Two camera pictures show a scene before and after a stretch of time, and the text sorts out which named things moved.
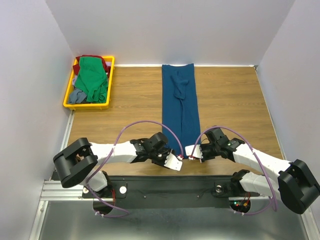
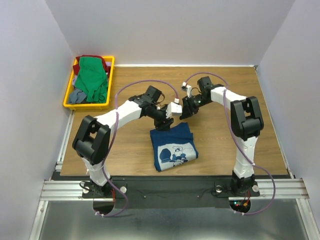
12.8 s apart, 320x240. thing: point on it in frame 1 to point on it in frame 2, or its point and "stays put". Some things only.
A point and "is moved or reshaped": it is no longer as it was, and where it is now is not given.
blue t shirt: [180, 119] is moved or reshaped
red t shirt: [76, 67] stays put
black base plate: [166, 192] stays put
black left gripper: [167, 151] to [160, 125]
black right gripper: [205, 157] to [188, 108]
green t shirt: [92, 79] stays put
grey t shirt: [76, 96] stays put
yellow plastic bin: [104, 105] stays put
